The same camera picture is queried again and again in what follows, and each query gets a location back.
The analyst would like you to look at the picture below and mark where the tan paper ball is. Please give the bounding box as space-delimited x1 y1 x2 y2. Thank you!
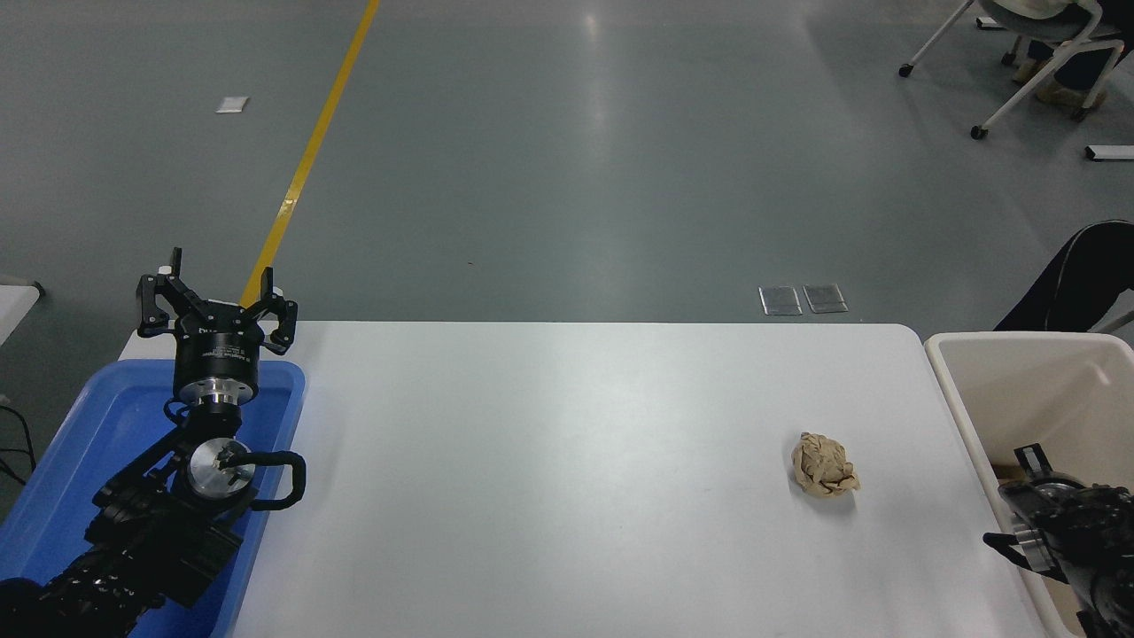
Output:
790 432 861 498

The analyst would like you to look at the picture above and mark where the large pale plastic bin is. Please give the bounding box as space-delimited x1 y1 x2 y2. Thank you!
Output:
924 332 1134 638

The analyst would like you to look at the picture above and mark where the thin black floor cable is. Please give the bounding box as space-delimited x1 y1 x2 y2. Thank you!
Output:
0 403 38 486

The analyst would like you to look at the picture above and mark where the blue plastic tray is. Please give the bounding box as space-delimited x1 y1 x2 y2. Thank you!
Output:
0 359 307 638

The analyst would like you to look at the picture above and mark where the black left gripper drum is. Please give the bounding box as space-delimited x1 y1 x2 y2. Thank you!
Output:
174 305 265 385

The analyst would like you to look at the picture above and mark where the white side table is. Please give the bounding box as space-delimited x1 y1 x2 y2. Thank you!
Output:
0 275 43 348

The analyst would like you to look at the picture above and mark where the seated person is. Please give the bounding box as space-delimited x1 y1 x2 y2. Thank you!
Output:
979 0 1134 114

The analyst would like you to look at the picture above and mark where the white-framed wheeled office chair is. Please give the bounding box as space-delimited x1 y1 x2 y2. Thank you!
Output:
898 0 1119 141

